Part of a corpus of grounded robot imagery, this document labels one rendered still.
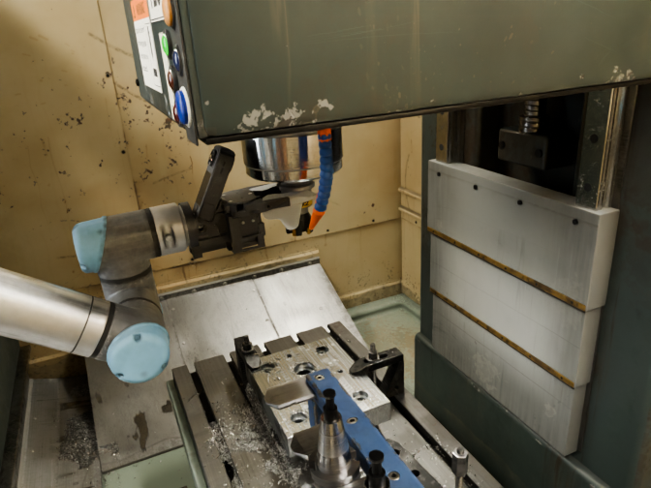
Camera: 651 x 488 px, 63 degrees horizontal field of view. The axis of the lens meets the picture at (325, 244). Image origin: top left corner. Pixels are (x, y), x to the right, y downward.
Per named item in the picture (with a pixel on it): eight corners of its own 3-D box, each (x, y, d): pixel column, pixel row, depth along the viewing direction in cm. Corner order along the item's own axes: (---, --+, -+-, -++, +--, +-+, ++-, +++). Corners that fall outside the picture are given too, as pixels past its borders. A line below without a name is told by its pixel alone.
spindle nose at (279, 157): (358, 174, 81) (356, 93, 77) (256, 189, 77) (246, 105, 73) (325, 154, 96) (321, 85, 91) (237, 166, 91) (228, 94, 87)
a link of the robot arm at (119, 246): (83, 268, 81) (69, 216, 78) (157, 251, 85) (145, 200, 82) (85, 288, 74) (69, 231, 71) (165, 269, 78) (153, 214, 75)
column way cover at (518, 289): (564, 463, 104) (599, 215, 85) (424, 346, 145) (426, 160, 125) (582, 454, 106) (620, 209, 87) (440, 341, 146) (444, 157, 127)
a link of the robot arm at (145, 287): (115, 362, 76) (97, 294, 72) (113, 326, 86) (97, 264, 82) (171, 347, 79) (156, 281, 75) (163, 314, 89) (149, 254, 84)
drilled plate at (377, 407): (289, 458, 104) (287, 438, 102) (247, 379, 129) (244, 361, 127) (390, 420, 113) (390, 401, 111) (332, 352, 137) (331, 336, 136)
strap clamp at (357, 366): (355, 410, 122) (353, 354, 117) (349, 401, 125) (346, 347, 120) (404, 392, 127) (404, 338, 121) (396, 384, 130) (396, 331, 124)
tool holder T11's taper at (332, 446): (356, 470, 64) (354, 425, 61) (320, 478, 63) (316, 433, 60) (346, 444, 68) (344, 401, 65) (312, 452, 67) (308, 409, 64)
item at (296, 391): (271, 414, 76) (270, 410, 76) (260, 393, 81) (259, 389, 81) (316, 399, 79) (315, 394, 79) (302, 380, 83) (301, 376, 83)
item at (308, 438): (299, 466, 67) (299, 461, 67) (285, 439, 72) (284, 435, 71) (349, 446, 70) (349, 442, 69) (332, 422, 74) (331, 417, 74)
